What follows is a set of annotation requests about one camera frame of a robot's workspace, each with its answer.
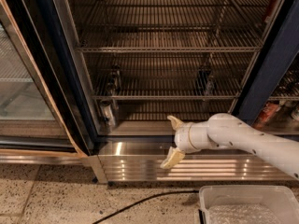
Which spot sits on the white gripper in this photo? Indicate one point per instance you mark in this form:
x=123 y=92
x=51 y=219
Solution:
x=181 y=138

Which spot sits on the silver redbull can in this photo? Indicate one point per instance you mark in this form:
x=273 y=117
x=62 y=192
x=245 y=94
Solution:
x=106 y=107

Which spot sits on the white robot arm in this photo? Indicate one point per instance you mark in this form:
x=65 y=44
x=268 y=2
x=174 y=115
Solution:
x=224 y=130

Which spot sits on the steel fridge base grille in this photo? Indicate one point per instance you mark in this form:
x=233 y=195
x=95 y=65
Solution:
x=132 y=162

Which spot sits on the red can right compartment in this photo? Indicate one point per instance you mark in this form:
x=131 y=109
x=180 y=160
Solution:
x=268 y=111

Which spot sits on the open glass fridge door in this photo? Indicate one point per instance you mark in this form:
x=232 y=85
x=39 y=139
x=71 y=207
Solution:
x=41 y=114

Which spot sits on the dark blue fridge pillar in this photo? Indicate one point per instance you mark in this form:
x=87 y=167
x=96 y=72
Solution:
x=278 y=52

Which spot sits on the translucent plastic bin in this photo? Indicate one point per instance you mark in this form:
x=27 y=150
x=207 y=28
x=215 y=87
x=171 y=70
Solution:
x=248 y=204

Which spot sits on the lower wire fridge shelf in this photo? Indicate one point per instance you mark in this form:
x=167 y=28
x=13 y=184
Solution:
x=162 y=76

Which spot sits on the wire fridge shelf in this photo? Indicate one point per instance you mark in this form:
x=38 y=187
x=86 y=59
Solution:
x=162 y=76
x=169 y=25

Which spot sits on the upper wire fridge shelf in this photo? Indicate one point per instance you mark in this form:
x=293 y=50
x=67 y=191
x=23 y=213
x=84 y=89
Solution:
x=169 y=25

